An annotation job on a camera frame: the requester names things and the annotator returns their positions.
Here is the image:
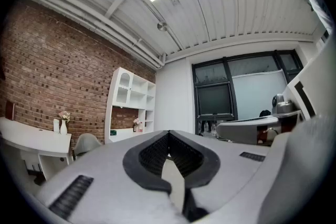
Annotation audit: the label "white vase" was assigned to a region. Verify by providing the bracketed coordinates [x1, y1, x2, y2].
[59, 119, 68, 136]

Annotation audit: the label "white cabinet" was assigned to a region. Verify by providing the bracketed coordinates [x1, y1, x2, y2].
[0, 116, 73, 182]

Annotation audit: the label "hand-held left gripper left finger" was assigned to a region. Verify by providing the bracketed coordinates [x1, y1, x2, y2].
[35, 130, 184, 224]

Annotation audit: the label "white ceiling pipes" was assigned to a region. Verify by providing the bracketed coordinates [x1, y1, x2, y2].
[25, 0, 167, 69]

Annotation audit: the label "black framed window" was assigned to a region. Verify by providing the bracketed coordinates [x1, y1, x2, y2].
[191, 49, 304, 125]

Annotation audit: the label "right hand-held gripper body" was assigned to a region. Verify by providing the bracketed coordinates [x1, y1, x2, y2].
[271, 31, 336, 135]

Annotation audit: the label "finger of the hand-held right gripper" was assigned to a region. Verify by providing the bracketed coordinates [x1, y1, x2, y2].
[217, 115, 279, 145]

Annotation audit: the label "white shelf desk unit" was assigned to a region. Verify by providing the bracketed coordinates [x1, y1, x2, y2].
[104, 67, 158, 144]

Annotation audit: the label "brown picture frame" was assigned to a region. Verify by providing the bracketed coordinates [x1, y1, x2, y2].
[5, 100, 16, 122]

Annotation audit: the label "grey shell chair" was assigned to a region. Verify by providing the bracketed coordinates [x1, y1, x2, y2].
[71, 133, 103, 161]

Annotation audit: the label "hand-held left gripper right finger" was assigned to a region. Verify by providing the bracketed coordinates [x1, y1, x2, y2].
[167, 130, 275, 224]

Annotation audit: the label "frosted white screen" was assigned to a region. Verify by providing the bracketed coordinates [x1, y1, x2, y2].
[232, 69, 289, 122]

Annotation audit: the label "person's white shirt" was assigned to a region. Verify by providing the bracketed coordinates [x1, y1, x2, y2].
[258, 0, 336, 224]

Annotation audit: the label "pale flower bouquet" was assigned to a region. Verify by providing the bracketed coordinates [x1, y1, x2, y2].
[58, 110, 71, 124]

